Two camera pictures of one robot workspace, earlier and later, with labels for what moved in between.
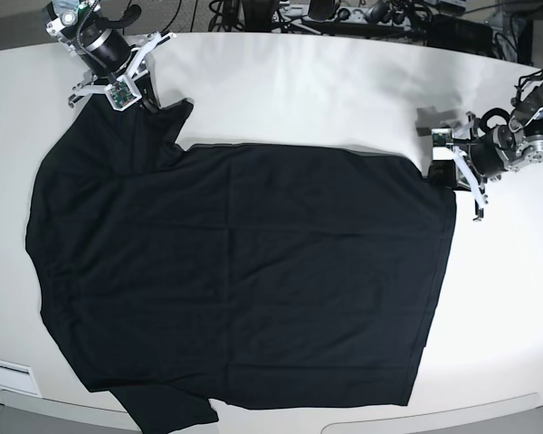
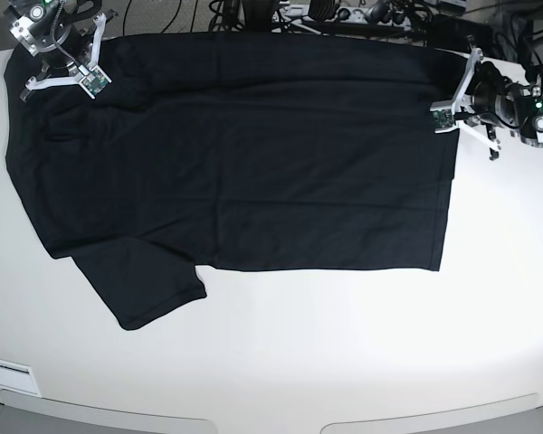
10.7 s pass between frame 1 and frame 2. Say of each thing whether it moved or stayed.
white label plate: stayed
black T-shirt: moved
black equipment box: stayed
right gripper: moved
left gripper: moved
